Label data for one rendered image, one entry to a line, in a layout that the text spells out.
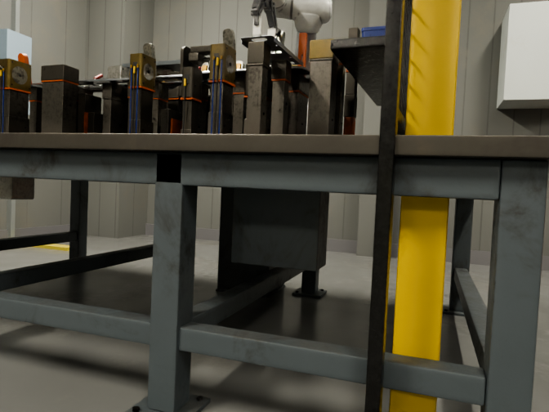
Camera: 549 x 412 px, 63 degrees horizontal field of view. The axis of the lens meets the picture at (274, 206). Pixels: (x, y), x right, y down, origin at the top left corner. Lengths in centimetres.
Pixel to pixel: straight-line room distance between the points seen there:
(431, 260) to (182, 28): 454
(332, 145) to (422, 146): 18
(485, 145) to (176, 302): 77
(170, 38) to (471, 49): 303
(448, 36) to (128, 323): 102
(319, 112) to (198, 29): 380
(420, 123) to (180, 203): 58
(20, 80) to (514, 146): 188
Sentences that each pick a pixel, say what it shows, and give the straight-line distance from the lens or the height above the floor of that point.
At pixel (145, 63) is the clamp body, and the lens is 178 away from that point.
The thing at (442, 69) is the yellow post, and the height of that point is 85.
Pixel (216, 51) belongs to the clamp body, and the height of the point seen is 102.
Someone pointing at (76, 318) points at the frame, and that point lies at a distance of 136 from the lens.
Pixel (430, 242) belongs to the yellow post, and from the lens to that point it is 104.
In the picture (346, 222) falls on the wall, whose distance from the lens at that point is 435.
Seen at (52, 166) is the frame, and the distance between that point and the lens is 136.
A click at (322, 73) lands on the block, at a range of 150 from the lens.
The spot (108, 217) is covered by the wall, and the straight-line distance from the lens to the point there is 490.
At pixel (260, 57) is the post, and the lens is 131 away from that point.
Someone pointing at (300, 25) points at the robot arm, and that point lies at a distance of 237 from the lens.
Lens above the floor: 58
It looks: 2 degrees down
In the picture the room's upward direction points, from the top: 3 degrees clockwise
